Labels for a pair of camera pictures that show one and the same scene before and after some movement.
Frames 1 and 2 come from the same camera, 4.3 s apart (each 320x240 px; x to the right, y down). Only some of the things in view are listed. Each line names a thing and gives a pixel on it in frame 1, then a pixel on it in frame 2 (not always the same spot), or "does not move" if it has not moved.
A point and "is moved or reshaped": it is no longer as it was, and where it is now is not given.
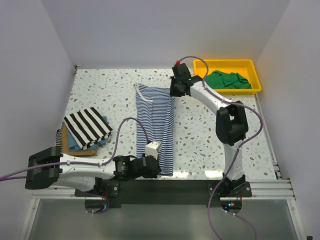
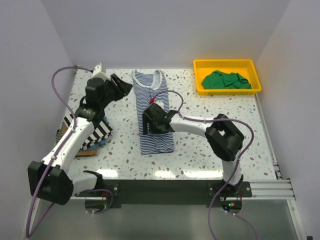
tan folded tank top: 65,145 does not move
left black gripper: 154,173 → 122,89
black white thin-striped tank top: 59,137 does not move
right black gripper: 173,92 → 146,120
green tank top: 219,80 does not move
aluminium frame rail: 275,189 does not move
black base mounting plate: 188,193 does not move
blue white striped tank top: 155,117 is moved or reshaped
